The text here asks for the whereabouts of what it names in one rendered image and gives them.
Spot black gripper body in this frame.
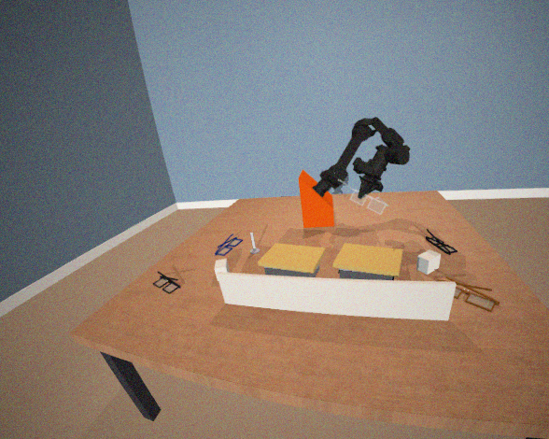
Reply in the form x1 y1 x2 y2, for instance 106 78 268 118
355 157 387 191

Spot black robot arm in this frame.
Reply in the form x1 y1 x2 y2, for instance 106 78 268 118
312 117 410 197

